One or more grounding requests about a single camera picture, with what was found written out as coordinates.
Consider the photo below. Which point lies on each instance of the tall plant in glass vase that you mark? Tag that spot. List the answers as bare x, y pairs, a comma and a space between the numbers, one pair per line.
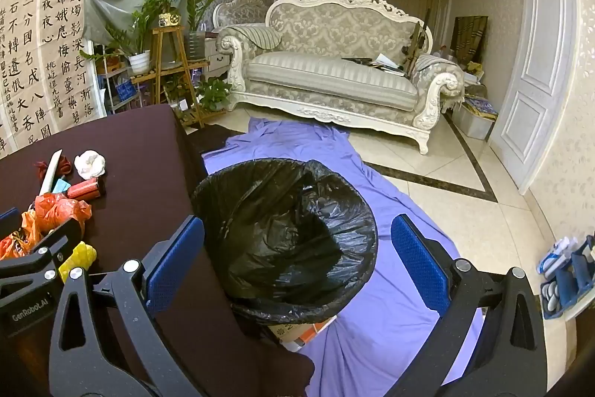
197, 1

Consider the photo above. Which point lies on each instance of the gold vintage telephone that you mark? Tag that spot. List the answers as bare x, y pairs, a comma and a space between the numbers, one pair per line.
168, 20

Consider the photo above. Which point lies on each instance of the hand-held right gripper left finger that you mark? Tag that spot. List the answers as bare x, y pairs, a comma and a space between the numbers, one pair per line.
174, 257

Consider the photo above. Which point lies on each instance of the yellow ribbed plastic piece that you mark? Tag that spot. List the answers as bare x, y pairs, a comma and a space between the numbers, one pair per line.
81, 255

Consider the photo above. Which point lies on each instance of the red box with black cap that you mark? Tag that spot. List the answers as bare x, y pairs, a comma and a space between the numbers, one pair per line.
83, 188

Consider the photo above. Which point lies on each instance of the orange printed plastic bag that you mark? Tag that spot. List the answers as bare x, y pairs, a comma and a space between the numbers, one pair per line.
14, 246

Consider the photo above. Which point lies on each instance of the purple floor sheet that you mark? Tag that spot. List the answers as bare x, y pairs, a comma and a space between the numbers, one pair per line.
325, 146

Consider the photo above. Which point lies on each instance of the small plant in brown pot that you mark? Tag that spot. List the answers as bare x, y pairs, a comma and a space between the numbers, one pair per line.
111, 63

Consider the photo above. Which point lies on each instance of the cardboard box with orange print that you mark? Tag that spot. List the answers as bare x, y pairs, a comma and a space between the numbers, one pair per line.
302, 334

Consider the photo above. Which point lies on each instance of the white tissue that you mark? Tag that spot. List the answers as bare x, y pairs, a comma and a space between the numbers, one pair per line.
90, 164

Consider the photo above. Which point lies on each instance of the ornate cream armchair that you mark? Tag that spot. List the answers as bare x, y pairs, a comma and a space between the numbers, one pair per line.
241, 6

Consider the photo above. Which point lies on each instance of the white metal shelf rack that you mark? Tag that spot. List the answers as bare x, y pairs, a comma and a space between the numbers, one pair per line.
111, 74

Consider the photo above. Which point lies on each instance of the white panelled door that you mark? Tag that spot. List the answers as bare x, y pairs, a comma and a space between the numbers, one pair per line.
534, 53

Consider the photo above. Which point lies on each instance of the light blue toothpaste tube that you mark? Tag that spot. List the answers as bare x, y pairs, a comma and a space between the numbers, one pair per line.
60, 185

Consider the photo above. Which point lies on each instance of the dark striped cloth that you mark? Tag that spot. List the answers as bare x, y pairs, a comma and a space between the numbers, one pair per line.
469, 36

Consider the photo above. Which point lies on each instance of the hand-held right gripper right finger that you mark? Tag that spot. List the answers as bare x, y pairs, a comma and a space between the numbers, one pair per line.
418, 262

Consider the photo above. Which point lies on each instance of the wooden plant stand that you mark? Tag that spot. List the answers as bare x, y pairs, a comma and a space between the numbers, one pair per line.
165, 29

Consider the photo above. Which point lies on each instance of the blue fabric organiser bag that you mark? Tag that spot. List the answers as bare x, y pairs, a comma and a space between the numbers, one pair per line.
567, 285

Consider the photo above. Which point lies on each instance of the ornate cream sofa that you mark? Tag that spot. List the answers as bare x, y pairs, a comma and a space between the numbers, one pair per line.
325, 71

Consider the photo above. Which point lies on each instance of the white long packet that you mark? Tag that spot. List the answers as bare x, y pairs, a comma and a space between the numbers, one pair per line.
50, 173

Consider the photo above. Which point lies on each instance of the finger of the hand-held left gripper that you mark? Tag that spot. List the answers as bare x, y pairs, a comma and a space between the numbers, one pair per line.
8, 220
56, 241

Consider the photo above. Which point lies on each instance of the bin with black liner bag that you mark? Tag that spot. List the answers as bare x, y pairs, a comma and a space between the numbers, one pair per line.
279, 215

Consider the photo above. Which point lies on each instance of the white drawer cabinet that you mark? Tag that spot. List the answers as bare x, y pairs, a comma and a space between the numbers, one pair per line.
218, 60

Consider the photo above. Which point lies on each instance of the calligraphy paper wall hanging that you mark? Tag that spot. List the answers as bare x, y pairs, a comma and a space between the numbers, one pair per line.
46, 29

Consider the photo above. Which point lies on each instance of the clear plastic storage box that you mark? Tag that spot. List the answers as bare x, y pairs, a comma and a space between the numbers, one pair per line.
472, 125

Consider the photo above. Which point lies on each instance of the loose papers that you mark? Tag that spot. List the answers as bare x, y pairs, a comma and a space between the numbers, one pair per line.
381, 60

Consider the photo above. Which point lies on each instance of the small leafy green plant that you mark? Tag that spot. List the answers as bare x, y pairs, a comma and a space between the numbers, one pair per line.
214, 92

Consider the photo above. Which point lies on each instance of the green plant in white pot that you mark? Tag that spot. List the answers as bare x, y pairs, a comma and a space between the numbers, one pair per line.
139, 62

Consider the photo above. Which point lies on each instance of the dark brown table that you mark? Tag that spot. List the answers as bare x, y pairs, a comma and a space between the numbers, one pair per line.
139, 155

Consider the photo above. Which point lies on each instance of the blue plastic crate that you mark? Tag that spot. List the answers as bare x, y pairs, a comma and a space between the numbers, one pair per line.
124, 91

